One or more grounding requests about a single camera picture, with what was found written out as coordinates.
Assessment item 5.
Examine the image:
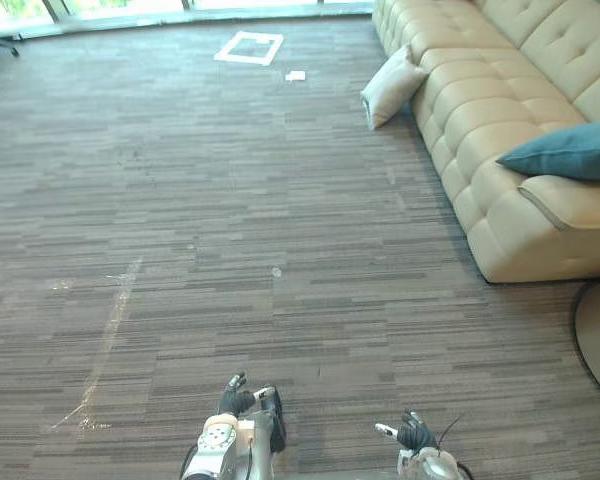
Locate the teal cushion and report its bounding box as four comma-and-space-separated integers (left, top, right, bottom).
495, 120, 600, 182

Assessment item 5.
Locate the beige tufted leather sofa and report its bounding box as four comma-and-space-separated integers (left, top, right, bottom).
371, 0, 600, 285

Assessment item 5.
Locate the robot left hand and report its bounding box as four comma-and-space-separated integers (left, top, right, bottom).
218, 370, 278, 417

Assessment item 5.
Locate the silver robot leg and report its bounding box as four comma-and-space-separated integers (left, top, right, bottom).
239, 408, 281, 480

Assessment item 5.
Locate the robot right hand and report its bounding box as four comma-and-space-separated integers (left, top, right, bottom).
374, 409, 439, 451

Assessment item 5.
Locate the white tape square frame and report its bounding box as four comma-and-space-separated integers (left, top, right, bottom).
213, 30, 286, 67

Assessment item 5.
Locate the beige cushion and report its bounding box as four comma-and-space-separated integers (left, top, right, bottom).
359, 43, 430, 131

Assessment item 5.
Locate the dark robot foot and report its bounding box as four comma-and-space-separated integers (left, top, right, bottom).
264, 387, 287, 454

